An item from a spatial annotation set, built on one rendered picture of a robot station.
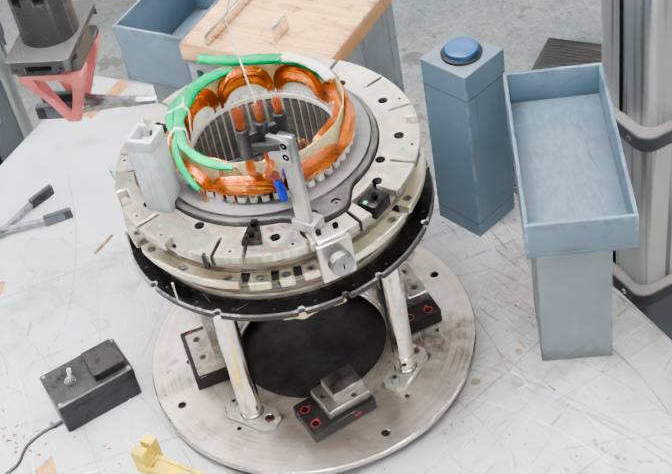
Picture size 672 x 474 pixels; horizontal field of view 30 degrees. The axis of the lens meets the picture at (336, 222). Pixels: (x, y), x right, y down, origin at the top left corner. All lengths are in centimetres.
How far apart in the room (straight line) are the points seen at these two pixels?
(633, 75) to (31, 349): 81
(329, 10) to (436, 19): 188
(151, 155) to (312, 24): 39
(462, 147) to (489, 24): 186
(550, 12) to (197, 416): 216
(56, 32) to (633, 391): 73
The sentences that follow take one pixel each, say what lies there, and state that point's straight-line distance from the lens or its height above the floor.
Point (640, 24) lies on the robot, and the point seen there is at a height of 106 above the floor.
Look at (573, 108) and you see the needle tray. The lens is 141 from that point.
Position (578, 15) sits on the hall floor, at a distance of 338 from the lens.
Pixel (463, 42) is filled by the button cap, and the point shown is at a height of 104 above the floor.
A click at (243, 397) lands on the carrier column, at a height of 85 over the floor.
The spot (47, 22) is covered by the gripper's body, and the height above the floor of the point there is 128.
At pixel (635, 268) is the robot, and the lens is 170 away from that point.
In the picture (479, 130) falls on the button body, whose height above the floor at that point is 95.
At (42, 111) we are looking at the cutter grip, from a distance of 131.
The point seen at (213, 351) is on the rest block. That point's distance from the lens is 144.
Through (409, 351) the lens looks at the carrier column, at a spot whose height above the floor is 84.
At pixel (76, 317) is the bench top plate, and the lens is 165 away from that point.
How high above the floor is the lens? 190
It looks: 42 degrees down
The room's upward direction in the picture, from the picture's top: 12 degrees counter-clockwise
